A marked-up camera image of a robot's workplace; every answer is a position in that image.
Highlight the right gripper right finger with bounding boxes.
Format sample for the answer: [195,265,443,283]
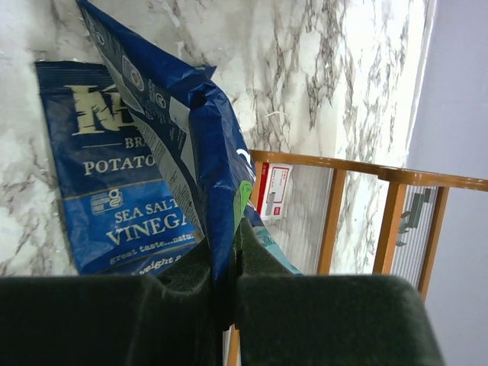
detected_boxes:
[233,220,445,365]

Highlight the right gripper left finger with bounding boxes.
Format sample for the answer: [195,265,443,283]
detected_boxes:
[1,243,223,365]

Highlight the Kettle sea salt vinegar chips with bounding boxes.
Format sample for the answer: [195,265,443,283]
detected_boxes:
[34,61,196,275]

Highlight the blue snack bag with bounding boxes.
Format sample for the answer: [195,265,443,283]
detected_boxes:
[78,1,296,283]

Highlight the red white staples box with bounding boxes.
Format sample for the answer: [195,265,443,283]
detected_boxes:
[257,162,293,220]

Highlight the staple strip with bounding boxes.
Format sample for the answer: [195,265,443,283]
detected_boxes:
[396,187,434,247]

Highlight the wooden shelf rack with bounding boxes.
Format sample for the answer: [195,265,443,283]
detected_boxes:
[227,149,488,366]

